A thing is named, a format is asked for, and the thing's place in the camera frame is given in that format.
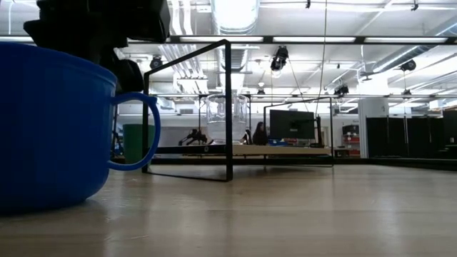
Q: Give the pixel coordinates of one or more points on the black cabinets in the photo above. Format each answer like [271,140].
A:
[410,137]

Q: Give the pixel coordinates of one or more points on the round ceiling air duct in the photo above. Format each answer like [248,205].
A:
[233,21]

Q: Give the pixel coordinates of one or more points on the wooden shelf with black frame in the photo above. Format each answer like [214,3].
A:
[228,107]

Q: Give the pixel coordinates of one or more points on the black table frame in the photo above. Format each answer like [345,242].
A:
[357,161]

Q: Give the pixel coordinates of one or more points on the green plastic cup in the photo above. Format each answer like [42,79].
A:
[134,142]

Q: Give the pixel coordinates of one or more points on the overhead camera mount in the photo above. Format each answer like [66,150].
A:
[279,59]

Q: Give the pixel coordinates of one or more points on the black overhead rig beam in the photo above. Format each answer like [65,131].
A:
[314,39]

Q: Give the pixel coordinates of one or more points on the clear glass cup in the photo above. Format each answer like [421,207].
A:
[218,121]

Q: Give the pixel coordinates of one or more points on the black computer monitor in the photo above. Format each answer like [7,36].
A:
[292,124]

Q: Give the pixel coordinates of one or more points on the red storage rack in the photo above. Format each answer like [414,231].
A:
[351,140]

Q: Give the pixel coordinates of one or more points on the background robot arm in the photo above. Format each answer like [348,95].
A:
[194,137]

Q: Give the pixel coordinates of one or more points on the person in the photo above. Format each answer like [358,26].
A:
[260,135]

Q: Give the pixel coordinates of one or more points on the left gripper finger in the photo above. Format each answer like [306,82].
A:
[130,76]

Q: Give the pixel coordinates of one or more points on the blue plastic mug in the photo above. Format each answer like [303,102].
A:
[53,132]

